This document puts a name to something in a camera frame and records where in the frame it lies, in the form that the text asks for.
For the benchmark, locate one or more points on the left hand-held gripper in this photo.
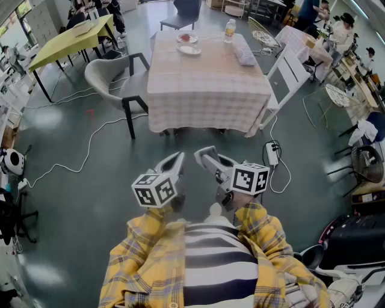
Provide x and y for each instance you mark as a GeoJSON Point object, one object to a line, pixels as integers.
{"type": "Point", "coordinates": [155, 191]}

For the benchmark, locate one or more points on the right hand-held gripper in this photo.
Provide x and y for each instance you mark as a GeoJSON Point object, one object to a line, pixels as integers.
{"type": "Point", "coordinates": [249, 180]}

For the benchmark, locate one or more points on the person's right forearm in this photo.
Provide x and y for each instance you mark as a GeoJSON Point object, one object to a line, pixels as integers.
{"type": "Point", "coordinates": [264, 237]}

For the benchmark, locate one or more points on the person's left forearm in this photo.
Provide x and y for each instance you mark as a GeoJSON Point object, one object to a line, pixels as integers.
{"type": "Point", "coordinates": [141, 249]}

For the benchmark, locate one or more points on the small white plate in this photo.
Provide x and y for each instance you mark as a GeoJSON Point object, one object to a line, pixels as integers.
{"type": "Point", "coordinates": [194, 39]}

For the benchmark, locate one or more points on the person's white shoe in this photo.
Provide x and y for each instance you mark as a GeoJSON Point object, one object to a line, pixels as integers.
{"type": "Point", "coordinates": [215, 209]}

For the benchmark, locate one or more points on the white power strip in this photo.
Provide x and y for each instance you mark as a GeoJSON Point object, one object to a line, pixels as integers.
{"type": "Point", "coordinates": [271, 155]}

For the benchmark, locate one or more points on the table with checked tablecloth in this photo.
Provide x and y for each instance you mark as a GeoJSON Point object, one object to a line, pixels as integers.
{"type": "Point", "coordinates": [204, 84]}

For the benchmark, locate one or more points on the person's striped shirt torso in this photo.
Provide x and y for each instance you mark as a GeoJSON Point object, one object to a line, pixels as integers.
{"type": "Point", "coordinates": [216, 264]}

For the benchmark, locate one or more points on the purple wet wipes packet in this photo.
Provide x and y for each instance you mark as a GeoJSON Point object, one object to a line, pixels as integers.
{"type": "Point", "coordinates": [245, 54]}

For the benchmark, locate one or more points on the grey armchair with black legs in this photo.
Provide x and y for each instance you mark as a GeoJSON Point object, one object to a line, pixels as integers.
{"type": "Point", "coordinates": [102, 75]}

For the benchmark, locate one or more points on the black square bin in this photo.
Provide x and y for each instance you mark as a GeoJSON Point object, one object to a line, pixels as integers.
{"type": "Point", "coordinates": [112, 54]}

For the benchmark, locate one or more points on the white slatted chair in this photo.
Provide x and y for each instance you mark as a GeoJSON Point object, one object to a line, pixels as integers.
{"type": "Point", "coordinates": [298, 65]}

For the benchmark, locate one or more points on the plastic bottle with yellow label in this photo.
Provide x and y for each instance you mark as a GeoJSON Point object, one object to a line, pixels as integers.
{"type": "Point", "coordinates": [229, 31]}

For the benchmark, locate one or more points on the dark grey dining chair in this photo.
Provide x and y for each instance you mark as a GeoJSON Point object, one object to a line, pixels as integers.
{"type": "Point", "coordinates": [180, 21]}

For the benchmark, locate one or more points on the small table with checked cloth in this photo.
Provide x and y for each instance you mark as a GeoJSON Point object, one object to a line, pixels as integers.
{"type": "Point", "coordinates": [296, 39]}

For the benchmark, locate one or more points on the round white side table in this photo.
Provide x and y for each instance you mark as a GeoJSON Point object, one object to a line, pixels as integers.
{"type": "Point", "coordinates": [234, 9]}

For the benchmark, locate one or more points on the white cloth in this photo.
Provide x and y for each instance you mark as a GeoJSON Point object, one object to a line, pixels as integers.
{"type": "Point", "coordinates": [365, 129]}

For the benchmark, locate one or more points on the white and black round device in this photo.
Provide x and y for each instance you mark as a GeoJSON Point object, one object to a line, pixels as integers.
{"type": "Point", "coordinates": [15, 161]}

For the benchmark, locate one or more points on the yellow-green table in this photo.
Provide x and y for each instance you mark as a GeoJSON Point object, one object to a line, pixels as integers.
{"type": "Point", "coordinates": [66, 45]}

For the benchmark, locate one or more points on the pale wooden tissue box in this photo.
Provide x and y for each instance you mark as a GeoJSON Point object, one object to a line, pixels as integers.
{"type": "Point", "coordinates": [84, 27]}

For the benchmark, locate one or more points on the brown cardboard box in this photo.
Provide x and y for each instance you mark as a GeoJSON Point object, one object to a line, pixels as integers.
{"type": "Point", "coordinates": [370, 192]}

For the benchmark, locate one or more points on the wooden counter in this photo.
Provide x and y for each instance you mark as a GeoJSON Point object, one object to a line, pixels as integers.
{"type": "Point", "coordinates": [358, 84]}

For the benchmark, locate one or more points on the black hard case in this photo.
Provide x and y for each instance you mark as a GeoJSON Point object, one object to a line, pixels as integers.
{"type": "Point", "coordinates": [355, 240]}

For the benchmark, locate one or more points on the white cup with green band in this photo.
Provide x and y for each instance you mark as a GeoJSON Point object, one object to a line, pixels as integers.
{"type": "Point", "coordinates": [94, 16]}

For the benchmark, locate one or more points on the dark blue chair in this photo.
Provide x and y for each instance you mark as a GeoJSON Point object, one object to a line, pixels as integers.
{"type": "Point", "coordinates": [379, 120]}

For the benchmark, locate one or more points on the black office chair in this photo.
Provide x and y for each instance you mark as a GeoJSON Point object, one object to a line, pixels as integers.
{"type": "Point", "coordinates": [9, 216]}

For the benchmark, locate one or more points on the grey locker cabinet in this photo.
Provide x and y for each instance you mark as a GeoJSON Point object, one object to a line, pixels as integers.
{"type": "Point", "coordinates": [42, 21]}

